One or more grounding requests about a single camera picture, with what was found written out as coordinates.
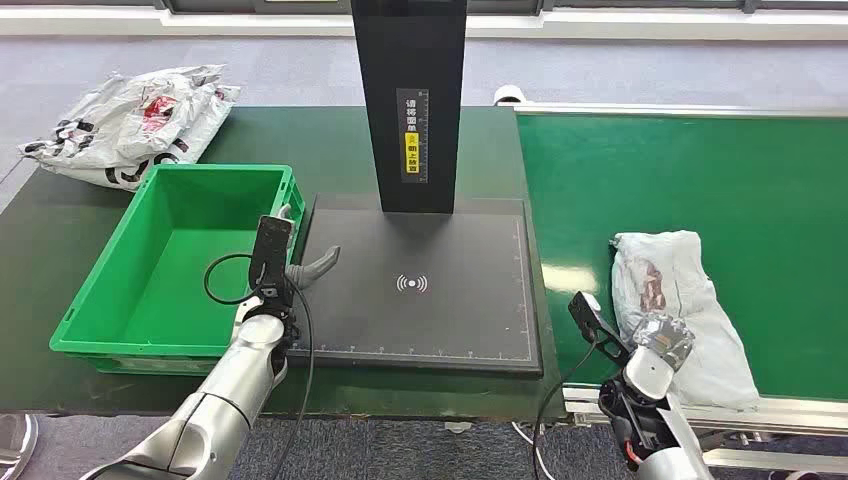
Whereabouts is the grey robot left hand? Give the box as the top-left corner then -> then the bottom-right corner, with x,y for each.
275,203 -> 342,291

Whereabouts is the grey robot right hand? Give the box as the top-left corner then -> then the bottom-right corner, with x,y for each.
632,312 -> 696,372

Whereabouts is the grey poly mailer parcel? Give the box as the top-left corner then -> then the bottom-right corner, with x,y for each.
609,230 -> 761,412

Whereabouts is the black inbound scanner machine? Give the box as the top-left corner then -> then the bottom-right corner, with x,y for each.
286,0 -> 545,379

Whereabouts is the green conveyor belt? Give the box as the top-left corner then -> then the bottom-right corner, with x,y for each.
516,112 -> 848,403

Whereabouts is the dark green table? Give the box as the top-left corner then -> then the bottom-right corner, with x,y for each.
0,105 -> 568,423

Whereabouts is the green plastic crate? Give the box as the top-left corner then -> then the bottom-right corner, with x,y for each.
49,164 -> 307,378

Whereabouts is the white bag with red print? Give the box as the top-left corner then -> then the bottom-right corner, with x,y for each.
62,64 -> 230,170

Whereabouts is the white bag with black print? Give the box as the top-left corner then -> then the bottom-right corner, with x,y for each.
19,84 -> 242,193

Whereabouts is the white window sill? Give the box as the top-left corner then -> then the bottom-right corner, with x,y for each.
0,5 -> 848,42

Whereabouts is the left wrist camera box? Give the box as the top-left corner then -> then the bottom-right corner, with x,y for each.
248,215 -> 297,301

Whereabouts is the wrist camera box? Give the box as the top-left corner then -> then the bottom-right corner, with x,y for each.
567,291 -> 632,367
248,215 -> 297,301

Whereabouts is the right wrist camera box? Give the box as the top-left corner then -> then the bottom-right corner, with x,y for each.
567,291 -> 632,367

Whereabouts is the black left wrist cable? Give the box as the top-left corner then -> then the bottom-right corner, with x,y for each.
203,253 -> 317,480

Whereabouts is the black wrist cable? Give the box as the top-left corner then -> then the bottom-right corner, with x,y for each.
532,337 -> 601,480
203,253 -> 317,480

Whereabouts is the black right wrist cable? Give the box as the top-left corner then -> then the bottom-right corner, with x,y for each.
532,337 -> 601,480

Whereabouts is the white cable under table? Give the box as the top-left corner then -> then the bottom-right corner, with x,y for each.
511,422 -> 556,480

